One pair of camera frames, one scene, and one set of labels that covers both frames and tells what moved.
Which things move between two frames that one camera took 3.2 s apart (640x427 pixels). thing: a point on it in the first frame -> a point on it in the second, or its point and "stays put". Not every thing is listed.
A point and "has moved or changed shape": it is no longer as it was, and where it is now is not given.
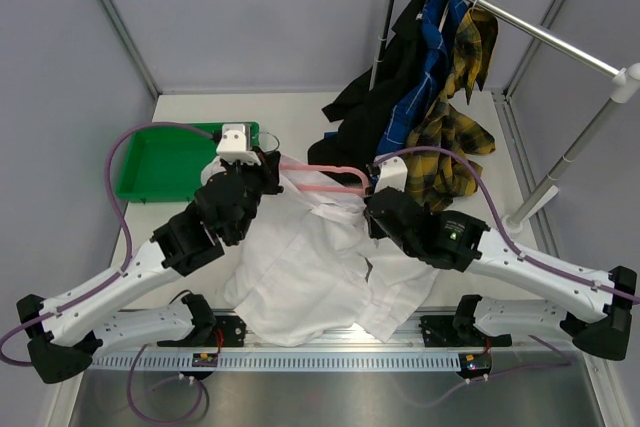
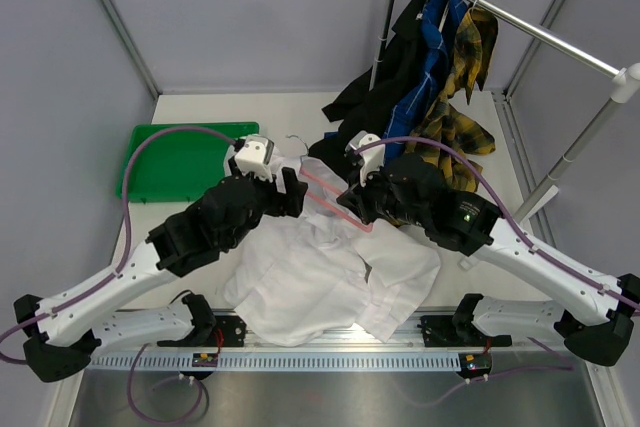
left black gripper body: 257,179 -> 274,203
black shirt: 364,111 stays put
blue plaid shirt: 442,19 stays put
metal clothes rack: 623,77 stays put
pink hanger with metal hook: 359,192 has moved or changed shape
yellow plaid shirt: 437,177 stays put
